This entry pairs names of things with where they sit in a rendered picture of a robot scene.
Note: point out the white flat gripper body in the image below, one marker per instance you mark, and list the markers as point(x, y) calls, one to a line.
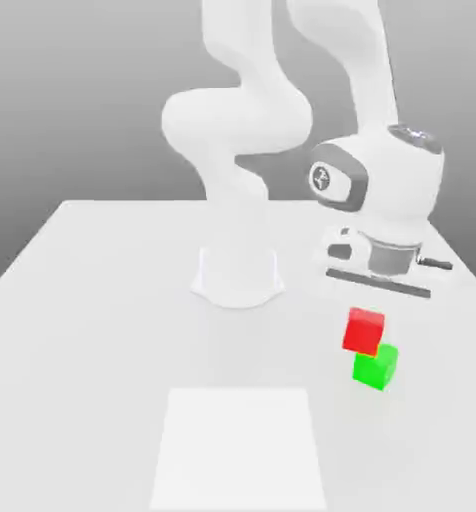
point(376, 286)

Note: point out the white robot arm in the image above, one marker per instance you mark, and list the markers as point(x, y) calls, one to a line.
point(238, 124)

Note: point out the small red cube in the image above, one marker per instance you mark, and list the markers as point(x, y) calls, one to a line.
point(362, 331)

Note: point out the small green cube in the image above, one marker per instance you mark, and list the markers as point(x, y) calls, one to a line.
point(376, 370)

